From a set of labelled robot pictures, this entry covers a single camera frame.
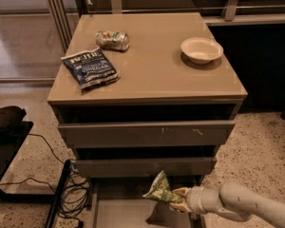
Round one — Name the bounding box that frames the black side table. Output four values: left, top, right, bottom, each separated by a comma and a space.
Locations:
0, 106, 33, 202

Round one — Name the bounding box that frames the white paper bowl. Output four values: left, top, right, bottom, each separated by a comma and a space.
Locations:
180, 37, 223, 65

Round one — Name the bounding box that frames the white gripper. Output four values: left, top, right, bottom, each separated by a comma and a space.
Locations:
169, 186, 206, 214

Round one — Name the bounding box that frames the metal window frame rail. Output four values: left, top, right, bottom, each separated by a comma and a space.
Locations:
47, 0, 72, 51

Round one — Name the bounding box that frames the blue vinegar chip bag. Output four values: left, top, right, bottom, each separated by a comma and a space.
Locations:
62, 47, 119, 90

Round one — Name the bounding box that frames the black table leg stand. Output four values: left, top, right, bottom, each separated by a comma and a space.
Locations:
44, 160, 70, 228

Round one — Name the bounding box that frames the green jalapeno chip bag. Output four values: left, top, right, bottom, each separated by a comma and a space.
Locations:
142, 170, 183, 203

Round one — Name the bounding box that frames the grey middle drawer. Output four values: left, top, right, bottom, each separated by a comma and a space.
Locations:
75, 157, 217, 178

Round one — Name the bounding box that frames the grey top drawer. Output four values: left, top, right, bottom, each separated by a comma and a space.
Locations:
58, 121, 235, 148

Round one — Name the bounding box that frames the crushed silver soda can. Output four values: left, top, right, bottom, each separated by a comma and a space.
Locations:
96, 30, 129, 51

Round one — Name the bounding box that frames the grey open bottom drawer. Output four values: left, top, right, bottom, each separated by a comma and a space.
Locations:
88, 179, 206, 228

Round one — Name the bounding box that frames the grey drawer cabinet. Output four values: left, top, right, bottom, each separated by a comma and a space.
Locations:
47, 13, 247, 183

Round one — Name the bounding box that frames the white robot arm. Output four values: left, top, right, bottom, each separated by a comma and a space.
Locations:
170, 182, 285, 228

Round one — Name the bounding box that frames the black cable bundle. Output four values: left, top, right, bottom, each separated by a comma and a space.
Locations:
0, 133, 92, 228

